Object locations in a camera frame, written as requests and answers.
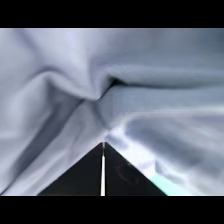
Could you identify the pale grey shirt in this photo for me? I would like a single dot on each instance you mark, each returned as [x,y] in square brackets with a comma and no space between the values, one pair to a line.
[100,83]

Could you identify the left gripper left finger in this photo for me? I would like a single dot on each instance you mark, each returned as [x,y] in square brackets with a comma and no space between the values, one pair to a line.
[85,176]

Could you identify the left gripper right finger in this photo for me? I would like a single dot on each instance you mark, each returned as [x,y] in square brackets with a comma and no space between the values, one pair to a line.
[128,176]

